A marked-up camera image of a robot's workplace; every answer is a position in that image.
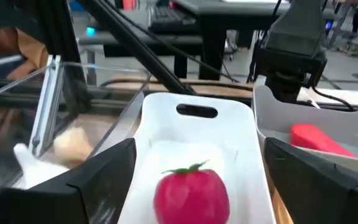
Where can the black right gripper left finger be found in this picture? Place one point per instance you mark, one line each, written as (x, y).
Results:
(57, 205)

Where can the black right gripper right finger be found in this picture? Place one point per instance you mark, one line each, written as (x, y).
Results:
(322, 202)

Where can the cream garlic clove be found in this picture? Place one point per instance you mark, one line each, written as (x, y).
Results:
(73, 146)

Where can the orange carrot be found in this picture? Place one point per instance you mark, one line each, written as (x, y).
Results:
(312, 137)

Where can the red tomato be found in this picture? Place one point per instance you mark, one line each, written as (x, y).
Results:
(191, 199)

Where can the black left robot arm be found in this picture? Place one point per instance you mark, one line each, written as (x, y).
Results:
(294, 31)

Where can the grey translucent bin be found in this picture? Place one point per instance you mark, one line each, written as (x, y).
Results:
(275, 121)

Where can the clear plastic bin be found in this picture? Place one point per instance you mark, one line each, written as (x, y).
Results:
(126, 121)

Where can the white plastic bin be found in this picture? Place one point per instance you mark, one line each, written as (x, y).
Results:
(197, 137)

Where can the tan brown object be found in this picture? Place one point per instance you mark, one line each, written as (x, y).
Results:
(30, 46)

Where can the grey desk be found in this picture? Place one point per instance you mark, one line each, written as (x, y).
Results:
(216, 18)

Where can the black keyboard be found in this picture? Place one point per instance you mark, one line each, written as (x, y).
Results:
(172, 20)

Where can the silver aluminium post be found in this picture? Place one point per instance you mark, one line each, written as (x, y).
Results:
(47, 105)

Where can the black metal table frame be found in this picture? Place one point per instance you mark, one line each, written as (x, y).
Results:
(141, 49)

